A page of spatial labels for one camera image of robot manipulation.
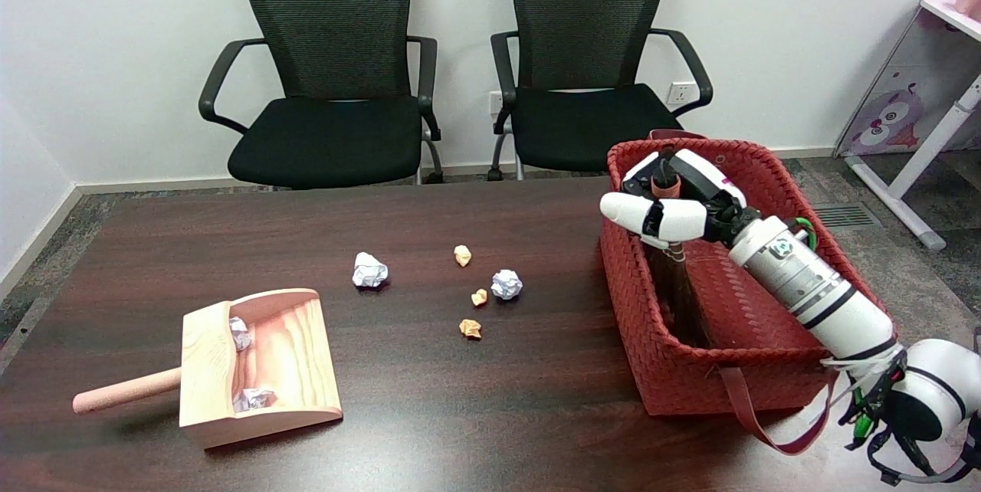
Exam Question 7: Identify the white pink children's desk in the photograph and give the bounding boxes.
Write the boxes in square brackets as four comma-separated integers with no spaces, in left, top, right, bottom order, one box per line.
[833,0,981,252]

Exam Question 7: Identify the wooden dustpan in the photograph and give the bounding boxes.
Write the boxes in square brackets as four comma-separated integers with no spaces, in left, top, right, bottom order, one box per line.
[72,288,344,450]

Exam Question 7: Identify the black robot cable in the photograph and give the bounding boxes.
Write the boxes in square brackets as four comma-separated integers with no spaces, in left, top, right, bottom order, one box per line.
[838,327,981,487]

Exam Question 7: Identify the small broom with orange handle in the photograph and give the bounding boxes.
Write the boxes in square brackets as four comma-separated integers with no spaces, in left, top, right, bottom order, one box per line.
[649,148,718,349]

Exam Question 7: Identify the black mesh office chair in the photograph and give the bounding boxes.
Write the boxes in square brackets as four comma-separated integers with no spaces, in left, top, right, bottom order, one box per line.
[489,0,714,182]
[198,0,445,191]

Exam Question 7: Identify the floor vent grille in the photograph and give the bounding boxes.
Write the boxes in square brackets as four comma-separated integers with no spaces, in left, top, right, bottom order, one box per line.
[817,202,881,229]

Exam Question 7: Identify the red woven basket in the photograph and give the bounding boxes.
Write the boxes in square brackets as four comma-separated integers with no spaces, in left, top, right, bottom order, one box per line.
[599,129,899,457]

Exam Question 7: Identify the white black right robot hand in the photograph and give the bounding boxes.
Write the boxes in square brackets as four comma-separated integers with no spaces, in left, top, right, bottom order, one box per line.
[599,148,757,249]

